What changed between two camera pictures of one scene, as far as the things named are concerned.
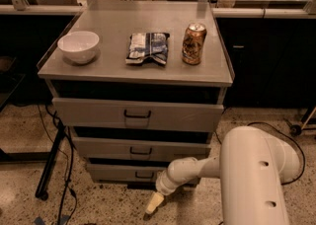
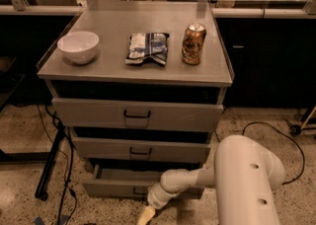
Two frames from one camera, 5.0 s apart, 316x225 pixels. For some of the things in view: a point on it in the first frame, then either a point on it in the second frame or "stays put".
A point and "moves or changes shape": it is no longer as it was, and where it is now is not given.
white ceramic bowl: x=79 y=46 stays put
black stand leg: x=41 y=191 stays put
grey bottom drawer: x=126 y=172 moves or changes shape
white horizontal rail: x=218 y=12 stays put
